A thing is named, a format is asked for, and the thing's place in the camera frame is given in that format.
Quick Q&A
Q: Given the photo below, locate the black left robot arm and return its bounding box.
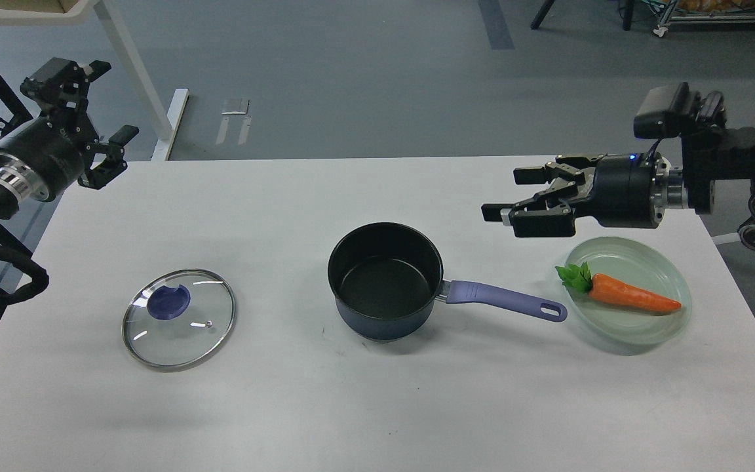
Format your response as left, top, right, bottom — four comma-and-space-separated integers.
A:
0, 58, 139, 320

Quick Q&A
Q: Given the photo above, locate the orange toy carrot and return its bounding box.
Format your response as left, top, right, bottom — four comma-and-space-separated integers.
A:
554, 263, 683, 316

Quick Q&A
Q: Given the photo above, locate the glass pot lid blue knob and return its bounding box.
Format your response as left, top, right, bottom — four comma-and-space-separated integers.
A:
122, 269, 239, 372

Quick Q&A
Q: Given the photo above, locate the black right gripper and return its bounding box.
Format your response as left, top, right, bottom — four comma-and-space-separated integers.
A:
480, 153, 662, 238

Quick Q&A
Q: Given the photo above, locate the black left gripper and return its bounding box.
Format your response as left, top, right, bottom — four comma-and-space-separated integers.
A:
0, 57, 139, 203

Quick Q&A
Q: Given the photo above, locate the blue saucepan with handle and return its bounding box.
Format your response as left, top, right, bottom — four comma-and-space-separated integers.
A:
327, 223, 568, 341

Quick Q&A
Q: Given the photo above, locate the wheeled cart in background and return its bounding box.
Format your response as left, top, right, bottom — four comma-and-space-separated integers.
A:
652, 1, 755, 38

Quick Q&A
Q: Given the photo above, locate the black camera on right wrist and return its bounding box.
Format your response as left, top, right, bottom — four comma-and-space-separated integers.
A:
632, 83, 726, 140

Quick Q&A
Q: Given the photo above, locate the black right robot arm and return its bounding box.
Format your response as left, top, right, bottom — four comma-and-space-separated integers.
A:
480, 127, 755, 252

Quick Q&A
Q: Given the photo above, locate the clear green glass plate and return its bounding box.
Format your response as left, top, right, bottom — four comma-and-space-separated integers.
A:
554, 237, 692, 346

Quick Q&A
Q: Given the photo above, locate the white desk frame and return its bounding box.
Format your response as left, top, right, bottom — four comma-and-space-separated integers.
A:
0, 1, 191, 161

